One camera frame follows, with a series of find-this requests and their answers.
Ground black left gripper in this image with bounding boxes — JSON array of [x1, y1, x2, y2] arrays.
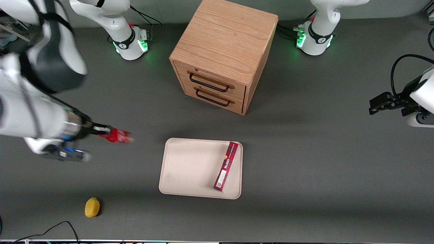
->
[[369, 76, 422, 117]]

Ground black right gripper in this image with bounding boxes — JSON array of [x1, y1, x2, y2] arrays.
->
[[65, 113, 113, 142]]

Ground red coke bottle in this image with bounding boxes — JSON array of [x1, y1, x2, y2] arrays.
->
[[99, 128, 134, 144]]

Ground beige rectangular tray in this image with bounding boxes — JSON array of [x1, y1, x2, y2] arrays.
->
[[159, 137, 243, 200]]

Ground yellow lemon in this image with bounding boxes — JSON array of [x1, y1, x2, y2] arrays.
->
[[84, 197, 100, 218]]

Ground long red cardboard box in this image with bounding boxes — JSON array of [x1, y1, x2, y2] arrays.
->
[[213, 141, 239, 192]]

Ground wooden drawer cabinet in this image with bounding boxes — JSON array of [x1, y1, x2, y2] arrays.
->
[[169, 0, 279, 116]]

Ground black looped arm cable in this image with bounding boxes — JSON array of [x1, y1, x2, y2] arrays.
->
[[390, 54, 434, 97]]

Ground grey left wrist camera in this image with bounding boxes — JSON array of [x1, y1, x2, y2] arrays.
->
[[407, 113, 434, 128]]

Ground thin black floor cable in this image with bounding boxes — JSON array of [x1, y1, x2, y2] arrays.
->
[[0, 221, 81, 244]]

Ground wooden drawer black handle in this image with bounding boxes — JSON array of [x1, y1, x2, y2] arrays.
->
[[174, 62, 247, 102], [182, 83, 245, 114]]

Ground black left base cables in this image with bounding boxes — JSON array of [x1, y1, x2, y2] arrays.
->
[[276, 10, 316, 38]]

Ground black right base cable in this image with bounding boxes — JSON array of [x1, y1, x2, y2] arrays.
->
[[130, 6, 163, 26]]

